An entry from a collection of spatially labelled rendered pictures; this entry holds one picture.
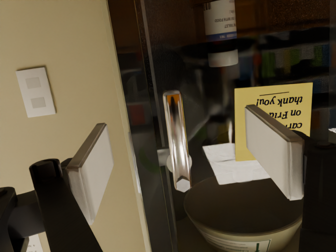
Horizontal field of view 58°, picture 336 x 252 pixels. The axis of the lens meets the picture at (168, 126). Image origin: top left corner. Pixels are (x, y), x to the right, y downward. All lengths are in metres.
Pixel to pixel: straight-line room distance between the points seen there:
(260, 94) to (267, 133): 0.15
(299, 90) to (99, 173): 0.22
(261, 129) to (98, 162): 0.09
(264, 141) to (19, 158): 0.75
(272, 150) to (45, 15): 0.68
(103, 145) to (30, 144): 0.66
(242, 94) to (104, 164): 0.17
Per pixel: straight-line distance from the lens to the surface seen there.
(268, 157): 0.17
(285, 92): 0.32
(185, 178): 0.27
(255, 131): 0.18
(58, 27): 0.77
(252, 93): 0.31
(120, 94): 0.31
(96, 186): 0.16
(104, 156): 0.18
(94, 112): 0.77
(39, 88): 0.79
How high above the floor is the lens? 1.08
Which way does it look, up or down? 16 degrees up
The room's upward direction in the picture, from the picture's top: 172 degrees clockwise
